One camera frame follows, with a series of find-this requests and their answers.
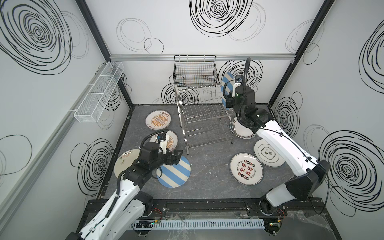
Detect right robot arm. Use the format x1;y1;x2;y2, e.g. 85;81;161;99
224;58;330;216

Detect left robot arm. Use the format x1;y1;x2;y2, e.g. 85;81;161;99
67;129;183;240

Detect steel two-tier dish rack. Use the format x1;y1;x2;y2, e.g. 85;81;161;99
173;83;236;155

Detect orange sunburst plate near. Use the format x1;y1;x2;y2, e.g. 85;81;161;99
150;130;178;151

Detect orange sunburst plate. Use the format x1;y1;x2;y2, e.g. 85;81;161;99
150;130;178;151
145;110;172;130

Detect green rimmed white plate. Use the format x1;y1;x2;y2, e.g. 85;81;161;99
230;117;257;140

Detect orange sunburst plate far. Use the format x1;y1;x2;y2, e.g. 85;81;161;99
145;110;172;130

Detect cream floral plate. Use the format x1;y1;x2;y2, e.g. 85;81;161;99
114;149;140;177

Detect white plate green emblem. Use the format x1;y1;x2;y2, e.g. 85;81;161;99
254;139;286;168

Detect white plate red characters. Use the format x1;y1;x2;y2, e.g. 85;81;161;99
230;153;264;186

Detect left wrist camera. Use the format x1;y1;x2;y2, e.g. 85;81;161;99
158;134;169;154

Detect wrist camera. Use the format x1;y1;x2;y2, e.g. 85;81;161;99
232;75;244;98
158;134;169;154

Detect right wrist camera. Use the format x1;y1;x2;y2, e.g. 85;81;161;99
232;75;244;98

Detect dark wire mesh basket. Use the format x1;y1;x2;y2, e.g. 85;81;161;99
173;55;219;87

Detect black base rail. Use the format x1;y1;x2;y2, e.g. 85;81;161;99
83;197;326;218

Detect white slotted cable duct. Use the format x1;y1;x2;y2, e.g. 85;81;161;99
133;219;265;231

